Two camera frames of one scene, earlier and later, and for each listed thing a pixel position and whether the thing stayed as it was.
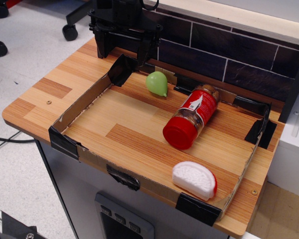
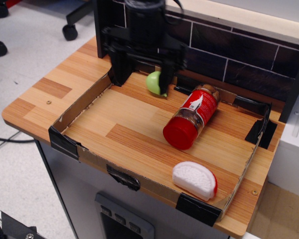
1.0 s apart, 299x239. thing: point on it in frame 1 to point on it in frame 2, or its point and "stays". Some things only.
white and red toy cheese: x=195 y=179 stays
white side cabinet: x=290 y=170 stays
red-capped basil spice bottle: x=181 y=131 stays
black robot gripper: x=124 y=16 to x=126 y=44
